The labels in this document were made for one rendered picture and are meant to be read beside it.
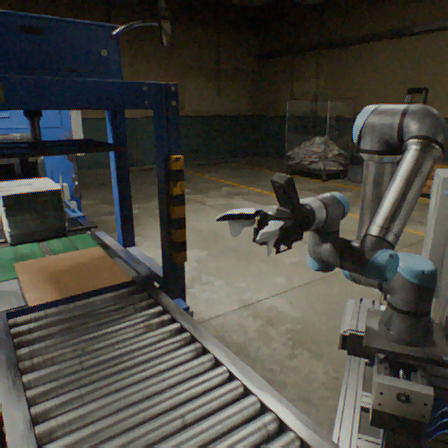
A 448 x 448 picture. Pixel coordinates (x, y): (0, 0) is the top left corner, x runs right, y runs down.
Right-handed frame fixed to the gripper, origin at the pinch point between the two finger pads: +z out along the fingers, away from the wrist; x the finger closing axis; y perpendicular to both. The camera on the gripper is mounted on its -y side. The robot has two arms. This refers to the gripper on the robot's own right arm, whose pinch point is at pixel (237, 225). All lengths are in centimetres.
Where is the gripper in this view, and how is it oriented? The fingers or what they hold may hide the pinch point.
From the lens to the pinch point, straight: 70.9
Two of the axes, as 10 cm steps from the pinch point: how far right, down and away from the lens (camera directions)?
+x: -6.6, -3.4, 6.7
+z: -7.5, 2.0, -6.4
